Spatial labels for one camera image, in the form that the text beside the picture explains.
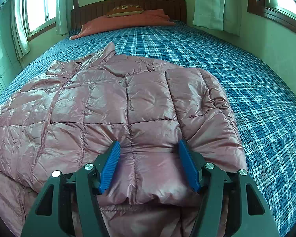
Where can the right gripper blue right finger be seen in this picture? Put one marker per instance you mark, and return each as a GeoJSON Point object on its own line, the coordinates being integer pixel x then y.
{"type": "Point", "coordinates": [192, 163]}

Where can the left green curtain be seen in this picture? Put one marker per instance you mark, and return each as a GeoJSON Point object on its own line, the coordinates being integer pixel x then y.
{"type": "Point", "coordinates": [61, 17]}

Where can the pink quilted puffer jacket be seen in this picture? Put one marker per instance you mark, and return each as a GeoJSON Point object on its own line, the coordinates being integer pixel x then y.
{"type": "Point", "coordinates": [67, 116]}

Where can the brown patterned pillow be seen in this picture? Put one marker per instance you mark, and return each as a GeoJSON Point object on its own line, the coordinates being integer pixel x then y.
{"type": "Point", "coordinates": [125, 10]}

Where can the blue plaid bed sheet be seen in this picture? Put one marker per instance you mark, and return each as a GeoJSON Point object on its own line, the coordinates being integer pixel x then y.
{"type": "Point", "coordinates": [264, 106]}

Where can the dark wooden headboard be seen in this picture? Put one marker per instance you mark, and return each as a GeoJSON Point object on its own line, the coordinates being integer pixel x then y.
{"type": "Point", "coordinates": [175, 9]}

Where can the orange folded blanket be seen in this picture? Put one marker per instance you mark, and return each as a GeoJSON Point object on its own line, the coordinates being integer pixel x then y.
{"type": "Point", "coordinates": [105, 24]}

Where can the white wardrobe with circles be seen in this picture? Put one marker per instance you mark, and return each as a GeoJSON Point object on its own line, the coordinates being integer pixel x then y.
{"type": "Point", "coordinates": [9, 64]}

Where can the green curtain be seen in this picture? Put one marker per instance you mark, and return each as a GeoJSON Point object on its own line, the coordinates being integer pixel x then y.
{"type": "Point", "coordinates": [219, 15]}
{"type": "Point", "coordinates": [61, 17]}

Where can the left window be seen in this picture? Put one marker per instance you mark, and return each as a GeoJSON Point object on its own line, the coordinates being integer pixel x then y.
{"type": "Point", "coordinates": [30, 18]}

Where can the right green curtain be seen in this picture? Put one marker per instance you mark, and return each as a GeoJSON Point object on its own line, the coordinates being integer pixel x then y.
{"type": "Point", "coordinates": [219, 15]}

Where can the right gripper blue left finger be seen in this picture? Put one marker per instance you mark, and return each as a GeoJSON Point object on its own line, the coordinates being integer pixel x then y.
{"type": "Point", "coordinates": [105, 165]}

